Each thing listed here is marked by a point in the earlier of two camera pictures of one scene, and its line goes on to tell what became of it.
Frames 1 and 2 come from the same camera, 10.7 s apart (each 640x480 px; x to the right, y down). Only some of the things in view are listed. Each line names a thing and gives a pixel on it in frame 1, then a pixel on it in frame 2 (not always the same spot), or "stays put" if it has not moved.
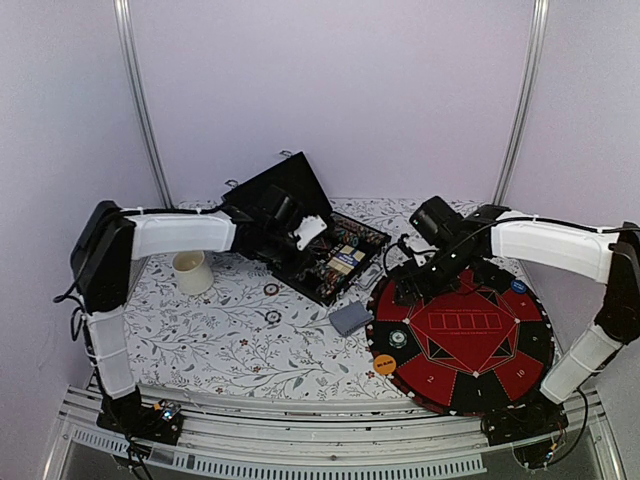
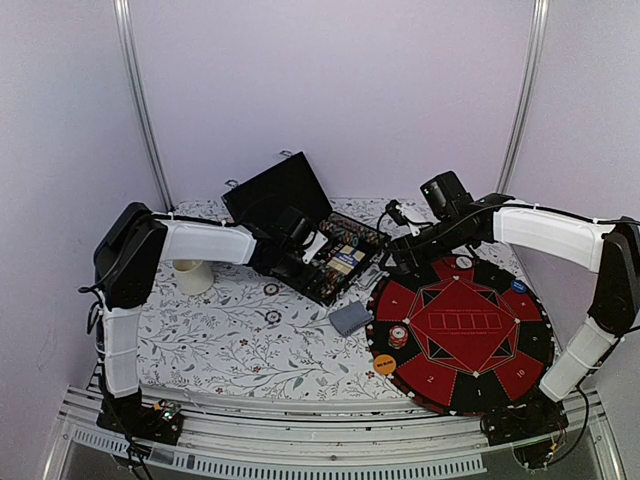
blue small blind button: x=518 y=286 stays put
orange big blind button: x=384 y=364 stays put
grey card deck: x=351 y=318 stays put
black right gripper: x=423 y=289 to x=416 y=260
